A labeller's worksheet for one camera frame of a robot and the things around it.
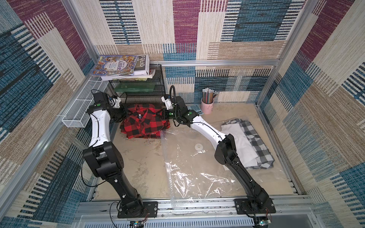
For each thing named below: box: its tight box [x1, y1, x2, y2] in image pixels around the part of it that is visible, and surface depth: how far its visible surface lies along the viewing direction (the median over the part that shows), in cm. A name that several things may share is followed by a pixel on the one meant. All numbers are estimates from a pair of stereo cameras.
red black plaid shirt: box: [119, 103, 171, 140], surface depth 89 cm
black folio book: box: [100, 54, 156, 81], surface depth 83 cm
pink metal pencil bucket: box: [201, 97, 214, 115], surface depth 111 cm
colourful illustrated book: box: [91, 55, 139, 76], surface depth 83 cm
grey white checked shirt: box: [221, 118, 275, 170], surface depth 93 cm
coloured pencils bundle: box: [201, 87, 218, 104], surface depth 110 cm
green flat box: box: [114, 81, 156, 93], surface depth 101 cm
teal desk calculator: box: [185, 103, 204, 115], surface depth 117 cm
